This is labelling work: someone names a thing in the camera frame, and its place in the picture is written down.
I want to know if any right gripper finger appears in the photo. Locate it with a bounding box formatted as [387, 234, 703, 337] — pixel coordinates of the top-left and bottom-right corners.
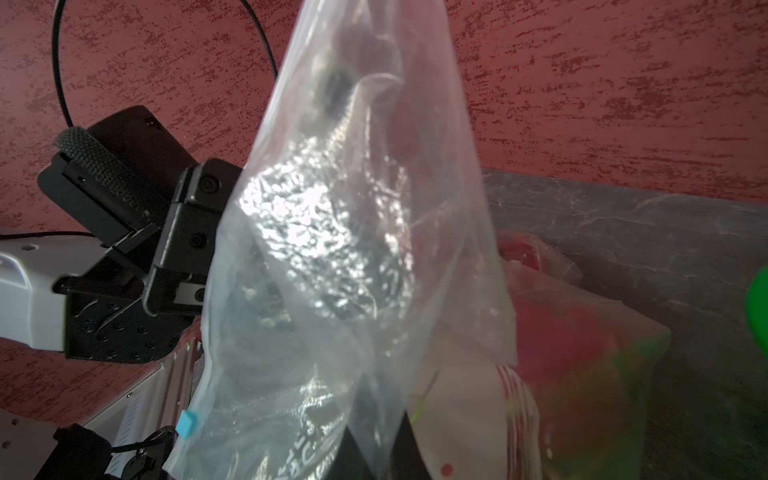
[326, 385, 431, 480]

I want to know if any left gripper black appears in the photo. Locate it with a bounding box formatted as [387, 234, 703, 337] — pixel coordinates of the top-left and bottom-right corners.
[37, 106, 241, 364]

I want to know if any clear zip-top bag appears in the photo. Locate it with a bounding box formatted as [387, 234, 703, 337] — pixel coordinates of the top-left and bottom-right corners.
[165, 1, 516, 479]
[402, 231, 671, 479]

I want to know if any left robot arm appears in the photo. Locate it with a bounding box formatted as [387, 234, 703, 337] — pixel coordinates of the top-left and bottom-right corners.
[1, 106, 241, 479]

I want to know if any green plastic basket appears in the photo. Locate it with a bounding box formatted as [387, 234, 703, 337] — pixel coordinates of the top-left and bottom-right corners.
[745, 267, 768, 356]

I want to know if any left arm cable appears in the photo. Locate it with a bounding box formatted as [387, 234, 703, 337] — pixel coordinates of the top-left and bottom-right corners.
[50, 0, 280, 130]

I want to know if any aluminium rail frame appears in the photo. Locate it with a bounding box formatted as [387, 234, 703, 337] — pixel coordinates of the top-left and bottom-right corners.
[83, 338, 204, 479]

